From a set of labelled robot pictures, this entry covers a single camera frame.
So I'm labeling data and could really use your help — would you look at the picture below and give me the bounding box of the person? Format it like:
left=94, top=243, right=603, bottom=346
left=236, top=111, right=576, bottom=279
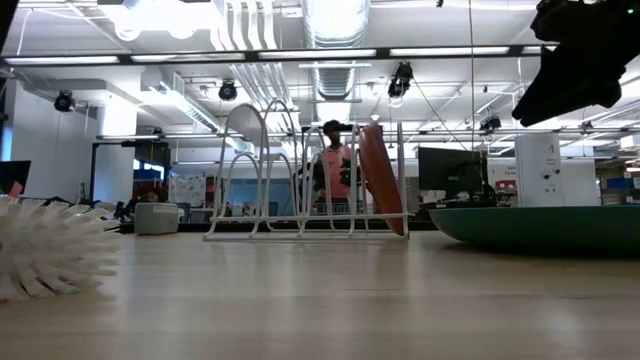
left=313, top=118, right=357, bottom=215

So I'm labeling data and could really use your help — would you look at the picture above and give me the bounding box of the white tall cabinet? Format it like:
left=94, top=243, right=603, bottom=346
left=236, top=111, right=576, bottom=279
left=514, top=132, right=562, bottom=208

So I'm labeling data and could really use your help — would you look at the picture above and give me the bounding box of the plain orange plate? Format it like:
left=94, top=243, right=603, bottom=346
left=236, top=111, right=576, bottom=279
left=357, top=121, right=407, bottom=237

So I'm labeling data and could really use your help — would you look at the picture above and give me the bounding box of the small grey white device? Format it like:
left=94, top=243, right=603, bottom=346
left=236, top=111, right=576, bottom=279
left=133, top=201, right=180, bottom=236

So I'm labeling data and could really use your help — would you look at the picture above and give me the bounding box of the large green plate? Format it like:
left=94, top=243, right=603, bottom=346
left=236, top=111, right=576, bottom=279
left=428, top=203, right=640, bottom=252

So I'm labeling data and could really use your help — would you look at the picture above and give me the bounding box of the black metal gantry frame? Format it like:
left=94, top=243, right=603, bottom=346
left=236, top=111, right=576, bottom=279
left=89, top=140, right=172, bottom=206

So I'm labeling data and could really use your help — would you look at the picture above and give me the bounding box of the black computer monitor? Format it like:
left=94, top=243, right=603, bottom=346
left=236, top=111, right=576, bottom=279
left=0, top=159, right=32, bottom=196
left=417, top=146, right=497, bottom=207

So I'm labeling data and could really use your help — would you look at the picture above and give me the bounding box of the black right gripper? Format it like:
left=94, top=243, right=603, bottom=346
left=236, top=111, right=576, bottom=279
left=512, top=0, right=640, bottom=128

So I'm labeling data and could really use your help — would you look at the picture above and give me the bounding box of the white paper poster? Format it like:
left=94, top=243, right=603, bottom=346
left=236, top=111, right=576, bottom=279
left=168, top=175, right=207, bottom=208

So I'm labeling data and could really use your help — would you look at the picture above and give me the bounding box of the white bristle dish brush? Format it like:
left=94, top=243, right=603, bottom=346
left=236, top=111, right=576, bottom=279
left=0, top=196, right=124, bottom=303

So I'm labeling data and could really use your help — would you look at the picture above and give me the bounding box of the white wire dish rack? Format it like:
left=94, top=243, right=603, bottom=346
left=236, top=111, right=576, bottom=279
left=203, top=98, right=415, bottom=243

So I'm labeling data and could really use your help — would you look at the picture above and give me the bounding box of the silver ventilation duct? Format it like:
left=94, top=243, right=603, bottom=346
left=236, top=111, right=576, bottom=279
left=302, top=0, right=372, bottom=126

